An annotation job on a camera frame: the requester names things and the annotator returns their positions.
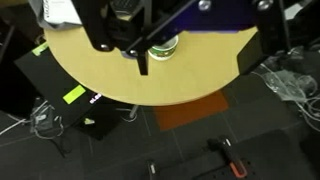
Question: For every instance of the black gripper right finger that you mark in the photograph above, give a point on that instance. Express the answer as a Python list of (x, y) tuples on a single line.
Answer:
[(271, 26)]

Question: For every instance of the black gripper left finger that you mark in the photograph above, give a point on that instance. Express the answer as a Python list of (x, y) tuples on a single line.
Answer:
[(96, 23)]

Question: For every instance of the blue marker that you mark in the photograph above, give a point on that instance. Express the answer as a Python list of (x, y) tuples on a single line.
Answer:
[(226, 16)]

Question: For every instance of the black keyboard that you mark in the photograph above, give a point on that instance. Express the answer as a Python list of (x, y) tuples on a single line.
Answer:
[(125, 6)]

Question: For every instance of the white and black cardboard box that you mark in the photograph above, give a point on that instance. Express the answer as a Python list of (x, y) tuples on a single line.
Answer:
[(56, 13)]

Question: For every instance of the black box with green labels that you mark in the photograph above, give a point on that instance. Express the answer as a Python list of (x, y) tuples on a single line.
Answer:
[(50, 76)]

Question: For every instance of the white mug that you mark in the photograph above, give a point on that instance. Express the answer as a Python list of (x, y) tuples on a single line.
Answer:
[(164, 50)]

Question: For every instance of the metal table leg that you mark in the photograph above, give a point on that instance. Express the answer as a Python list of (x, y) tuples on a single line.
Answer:
[(133, 112)]

